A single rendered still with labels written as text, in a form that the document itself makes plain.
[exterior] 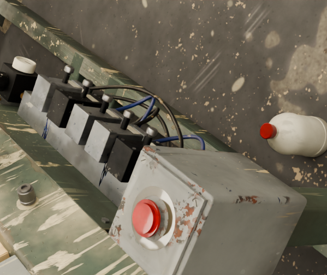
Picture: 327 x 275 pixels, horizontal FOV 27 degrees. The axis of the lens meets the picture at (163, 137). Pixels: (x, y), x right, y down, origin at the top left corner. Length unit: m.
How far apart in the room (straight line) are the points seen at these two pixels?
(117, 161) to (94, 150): 0.06
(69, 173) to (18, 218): 0.14
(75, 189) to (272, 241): 0.39
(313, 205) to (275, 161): 0.89
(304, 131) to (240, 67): 0.37
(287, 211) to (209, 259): 0.11
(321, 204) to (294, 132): 0.67
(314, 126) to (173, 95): 0.56
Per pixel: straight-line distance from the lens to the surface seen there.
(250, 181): 0.77
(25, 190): 1.03
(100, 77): 2.03
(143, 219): 0.72
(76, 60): 2.13
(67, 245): 0.97
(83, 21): 2.44
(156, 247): 0.73
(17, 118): 1.29
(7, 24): 2.86
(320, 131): 1.65
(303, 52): 1.77
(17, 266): 0.98
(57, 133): 1.20
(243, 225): 0.74
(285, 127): 1.57
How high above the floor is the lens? 1.43
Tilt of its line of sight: 44 degrees down
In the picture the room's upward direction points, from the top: 84 degrees counter-clockwise
